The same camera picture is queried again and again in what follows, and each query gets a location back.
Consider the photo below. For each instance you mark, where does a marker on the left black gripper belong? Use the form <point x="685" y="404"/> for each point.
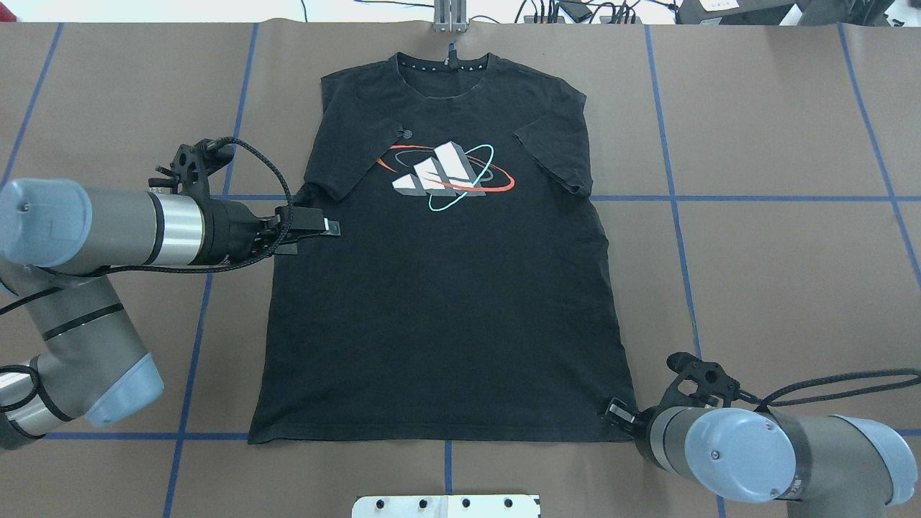
<point x="232" y="230"/>

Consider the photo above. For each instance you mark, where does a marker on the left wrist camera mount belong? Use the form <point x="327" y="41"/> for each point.
<point x="188" y="173"/>

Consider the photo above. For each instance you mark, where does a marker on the black printed t-shirt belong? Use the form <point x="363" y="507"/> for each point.
<point x="468" y="296"/>

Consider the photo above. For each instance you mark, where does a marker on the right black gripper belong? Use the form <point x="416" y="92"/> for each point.
<point x="660" y="433"/>

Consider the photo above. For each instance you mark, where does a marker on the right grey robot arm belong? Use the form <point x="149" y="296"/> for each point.
<point x="832" y="466"/>

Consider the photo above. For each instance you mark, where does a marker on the aluminium frame post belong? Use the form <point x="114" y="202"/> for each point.
<point x="450" y="16"/>

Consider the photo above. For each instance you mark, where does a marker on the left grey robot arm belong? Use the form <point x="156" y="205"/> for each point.
<point x="60" y="243"/>

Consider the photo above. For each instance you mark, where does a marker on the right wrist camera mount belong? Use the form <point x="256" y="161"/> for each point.
<point x="699" y="384"/>

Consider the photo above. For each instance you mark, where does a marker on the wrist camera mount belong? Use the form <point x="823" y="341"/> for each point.
<point x="188" y="173"/>
<point x="699" y="384"/>

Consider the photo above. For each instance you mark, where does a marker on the white mounting plate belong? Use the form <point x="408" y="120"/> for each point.
<point x="449" y="505"/>

